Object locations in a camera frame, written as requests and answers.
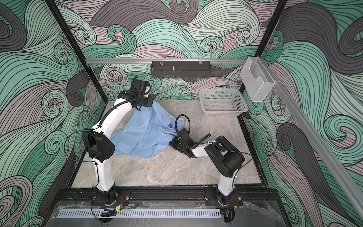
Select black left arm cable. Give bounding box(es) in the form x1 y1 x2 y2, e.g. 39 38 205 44
63 96 137 182

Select white plastic mesh basket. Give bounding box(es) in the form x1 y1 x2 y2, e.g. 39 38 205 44
199 88 248 117

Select white slotted cable duct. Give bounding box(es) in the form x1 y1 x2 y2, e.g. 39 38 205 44
56 208 222 219

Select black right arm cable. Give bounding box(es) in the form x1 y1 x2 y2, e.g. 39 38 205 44
174 114 212 148

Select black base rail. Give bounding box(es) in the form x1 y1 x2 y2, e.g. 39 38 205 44
55 186 279 207

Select aluminium wall rail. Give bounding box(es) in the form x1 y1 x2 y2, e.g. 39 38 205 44
85 58 247 65
262 60 363 218

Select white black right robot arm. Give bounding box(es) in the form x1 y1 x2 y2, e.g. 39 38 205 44
169 129 245 206

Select black perforated wall tray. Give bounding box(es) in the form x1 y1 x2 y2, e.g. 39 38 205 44
150 61 212 79

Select light blue long sleeve shirt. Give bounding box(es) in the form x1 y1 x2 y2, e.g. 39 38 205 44
110 101 184 159

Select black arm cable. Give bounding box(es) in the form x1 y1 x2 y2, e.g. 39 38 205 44
174 114 212 148
63 96 137 182

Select black frame post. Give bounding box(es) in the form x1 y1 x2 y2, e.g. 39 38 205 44
45 0 109 104
239 0 289 93

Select aluminium wall rail back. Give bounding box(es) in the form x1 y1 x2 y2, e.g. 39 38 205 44
85 58 247 65

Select black frame post left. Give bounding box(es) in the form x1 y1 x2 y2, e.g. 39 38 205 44
45 0 109 104

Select aluminium wall rail right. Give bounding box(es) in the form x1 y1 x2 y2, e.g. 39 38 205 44
262 60 363 218

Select black frame post right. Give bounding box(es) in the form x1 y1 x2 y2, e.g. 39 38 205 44
239 0 289 93

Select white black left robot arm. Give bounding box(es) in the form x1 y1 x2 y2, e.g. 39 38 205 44
82 79 153 205

